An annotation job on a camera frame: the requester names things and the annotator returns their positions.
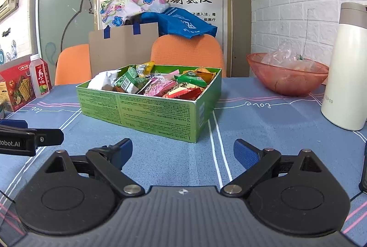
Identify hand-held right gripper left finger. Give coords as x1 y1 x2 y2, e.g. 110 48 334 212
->
43 137 145 198

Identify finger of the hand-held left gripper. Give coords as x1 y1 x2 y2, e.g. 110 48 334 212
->
36 129 64 148
0 119 28 128

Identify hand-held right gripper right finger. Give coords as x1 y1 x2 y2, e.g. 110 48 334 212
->
220 139 324 198

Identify green cardboard box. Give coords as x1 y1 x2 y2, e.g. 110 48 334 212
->
75 64 223 144

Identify green snack packet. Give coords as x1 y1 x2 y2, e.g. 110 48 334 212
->
113 66 150 94

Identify pink snack packet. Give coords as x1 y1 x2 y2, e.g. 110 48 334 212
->
142 77 180 97

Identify red white snack packet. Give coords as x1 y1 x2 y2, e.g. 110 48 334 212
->
162 84 207 101

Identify yellow candy wrapper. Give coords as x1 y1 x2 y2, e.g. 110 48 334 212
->
136 61 155 77

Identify orange snack packet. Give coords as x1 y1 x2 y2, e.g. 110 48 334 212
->
182 66 217 84

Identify small green candy packet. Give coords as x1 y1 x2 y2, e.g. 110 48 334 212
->
175 74 207 88

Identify red cracker box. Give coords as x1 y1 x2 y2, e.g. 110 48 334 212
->
0 55 52 112

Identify blue striped tablecloth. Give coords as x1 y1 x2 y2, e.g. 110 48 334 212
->
0 77 367 244

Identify white juice bottle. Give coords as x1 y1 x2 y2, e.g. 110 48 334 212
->
29 54 50 99

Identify white paper packet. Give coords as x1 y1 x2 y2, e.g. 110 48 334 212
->
87 70 121 91

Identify orange chair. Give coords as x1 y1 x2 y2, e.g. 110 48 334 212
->
150 34 227 78
54 44 92 85

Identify pink plastic bowl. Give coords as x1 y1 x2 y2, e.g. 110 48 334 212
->
247 53 330 97

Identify clear plastic bags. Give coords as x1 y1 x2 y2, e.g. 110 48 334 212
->
262 41 319 70

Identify black device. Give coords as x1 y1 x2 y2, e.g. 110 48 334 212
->
358 140 367 194

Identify white thermos bottle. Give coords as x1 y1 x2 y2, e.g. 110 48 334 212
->
320 2 367 131

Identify blue fabric bag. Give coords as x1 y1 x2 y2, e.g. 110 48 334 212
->
140 6 218 39

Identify floral cloth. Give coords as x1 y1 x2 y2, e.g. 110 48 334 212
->
99 0 170 28

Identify black cable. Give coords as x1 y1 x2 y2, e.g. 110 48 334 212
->
0 189 15 203

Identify blue white wall stickers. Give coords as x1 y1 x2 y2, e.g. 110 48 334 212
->
0 39 19 64

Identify brown paper bag blue handles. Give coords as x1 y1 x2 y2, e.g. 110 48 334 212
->
88 22 159 80

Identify wall air conditioner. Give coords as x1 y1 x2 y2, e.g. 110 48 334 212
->
0 0 20 21

